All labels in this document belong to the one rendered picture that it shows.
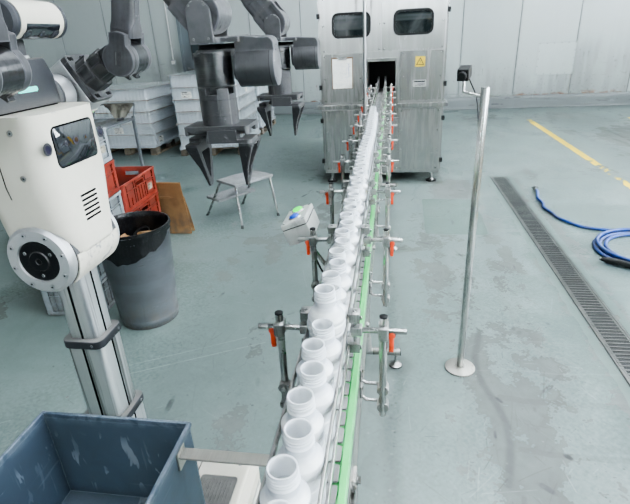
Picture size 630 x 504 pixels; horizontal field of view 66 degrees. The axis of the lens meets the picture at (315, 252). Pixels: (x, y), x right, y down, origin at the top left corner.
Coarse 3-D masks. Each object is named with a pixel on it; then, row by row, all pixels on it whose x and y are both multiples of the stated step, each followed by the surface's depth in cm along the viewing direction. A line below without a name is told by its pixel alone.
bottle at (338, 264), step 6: (336, 258) 104; (330, 264) 101; (336, 264) 104; (342, 264) 101; (336, 270) 101; (342, 270) 101; (342, 276) 102; (348, 276) 104; (342, 282) 102; (348, 282) 102; (342, 288) 102; (348, 288) 102; (348, 294) 103; (348, 300) 104; (348, 306) 104; (348, 330) 106
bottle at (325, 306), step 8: (320, 288) 86; (328, 288) 86; (320, 296) 84; (328, 296) 84; (320, 304) 84; (328, 304) 84; (336, 304) 86; (312, 312) 86; (320, 312) 84; (328, 312) 84; (336, 312) 85; (344, 312) 87; (312, 320) 85; (336, 320) 84; (344, 320) 87; (336, 328) 85; (344, 328) 86; (336, 336) 86
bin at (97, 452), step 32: (64, 416) 95; (96, 416) 94; (32, 448) 93; (64, 448) 99; (96, 448) 97; (128, 448) 96; (160, 448) 95; (192, 448) 88; (0, 480) 85; (32, 480) 93; (64, 480) 102; (96, 480) 102; (128, 480) 100; (160, 480) 79; (192, 480) 93
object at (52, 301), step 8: (104, 280) 314; (104, 288) 316; (48, 296) 312; (56, 296) 312; (104, 296) 315; (112, 296) 327; (48, 304) 314; (56, 304) 314; (112, 304) 325; (48, 312) 317; (56, 312) 317
